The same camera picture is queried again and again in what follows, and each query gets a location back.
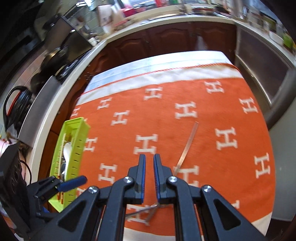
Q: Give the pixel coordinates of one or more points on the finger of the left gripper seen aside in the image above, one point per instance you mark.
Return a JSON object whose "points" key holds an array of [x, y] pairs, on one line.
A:
{"points": [[69, 182]]}

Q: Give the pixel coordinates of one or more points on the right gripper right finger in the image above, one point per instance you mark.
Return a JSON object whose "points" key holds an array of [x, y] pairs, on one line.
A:
{"points": [[200, 213]]}

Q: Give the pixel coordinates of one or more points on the steel stove splash guard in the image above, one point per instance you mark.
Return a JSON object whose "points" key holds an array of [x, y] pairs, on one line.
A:
{"points": [[36, 113]]}

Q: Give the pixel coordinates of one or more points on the black wok pan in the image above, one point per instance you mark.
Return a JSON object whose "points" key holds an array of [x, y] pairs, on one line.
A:
{"points": [[56, 58]]}

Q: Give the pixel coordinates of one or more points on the steel dishwasher front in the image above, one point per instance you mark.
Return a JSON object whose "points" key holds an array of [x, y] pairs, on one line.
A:
{"points": [[271, 68]]}

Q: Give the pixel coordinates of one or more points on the twisted steel fork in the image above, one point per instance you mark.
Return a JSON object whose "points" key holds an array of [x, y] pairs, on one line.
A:
{"points": [[140, 213]]}

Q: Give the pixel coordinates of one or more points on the orange H-pattern blanket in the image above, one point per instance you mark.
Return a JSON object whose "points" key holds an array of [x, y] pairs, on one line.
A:
{"points": [[133, 112]]}

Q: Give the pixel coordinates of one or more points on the green plastic utensil tray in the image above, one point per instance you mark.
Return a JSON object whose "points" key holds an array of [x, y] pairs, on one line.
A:
{"points": [[74, 131]]}

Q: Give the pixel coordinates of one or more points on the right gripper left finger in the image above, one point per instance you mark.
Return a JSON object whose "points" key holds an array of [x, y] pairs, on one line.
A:
{"points": [[98, 214]]}

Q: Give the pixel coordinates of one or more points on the steel drinking straw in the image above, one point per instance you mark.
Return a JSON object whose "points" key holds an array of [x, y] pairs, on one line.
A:
{"points": [[186, 148]]}

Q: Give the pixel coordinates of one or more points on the white ceramic soup spoon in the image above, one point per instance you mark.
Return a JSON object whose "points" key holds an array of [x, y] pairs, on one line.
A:
{"points": [[65, 160]]}

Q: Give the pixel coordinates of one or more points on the black red pressure cooker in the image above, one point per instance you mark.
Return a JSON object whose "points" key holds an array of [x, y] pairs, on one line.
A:
{"points": [[18, 109]]}

